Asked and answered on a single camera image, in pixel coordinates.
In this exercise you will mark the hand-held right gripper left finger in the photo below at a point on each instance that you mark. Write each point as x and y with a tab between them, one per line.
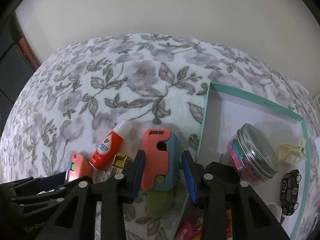
138	177

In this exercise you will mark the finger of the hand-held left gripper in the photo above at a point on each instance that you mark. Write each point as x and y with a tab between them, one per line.
50	202
52	180

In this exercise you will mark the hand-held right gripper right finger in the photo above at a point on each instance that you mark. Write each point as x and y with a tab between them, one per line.
188	180

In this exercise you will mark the large pink blue toy knife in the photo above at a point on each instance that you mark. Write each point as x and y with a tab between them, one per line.
155	155

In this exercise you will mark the small orange toy knife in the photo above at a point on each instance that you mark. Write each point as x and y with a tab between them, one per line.
77	167

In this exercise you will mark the pink toy figure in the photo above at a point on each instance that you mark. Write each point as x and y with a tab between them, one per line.
186	232

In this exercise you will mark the glass jar with metal lid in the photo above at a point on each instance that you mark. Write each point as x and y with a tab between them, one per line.
255	150

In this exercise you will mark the teal-rimmed white tray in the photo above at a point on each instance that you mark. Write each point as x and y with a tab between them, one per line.
250	110

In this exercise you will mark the cream hair claw clip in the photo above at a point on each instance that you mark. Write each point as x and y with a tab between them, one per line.
287	155

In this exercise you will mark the red glue stick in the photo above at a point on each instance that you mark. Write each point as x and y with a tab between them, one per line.
105	150

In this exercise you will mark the floral grey white blanket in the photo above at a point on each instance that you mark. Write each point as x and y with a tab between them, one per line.
125	80

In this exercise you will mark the black toy car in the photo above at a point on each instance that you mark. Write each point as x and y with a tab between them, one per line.
290	192

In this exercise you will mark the dark wooden furniture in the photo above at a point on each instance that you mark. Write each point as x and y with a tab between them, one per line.
10	67

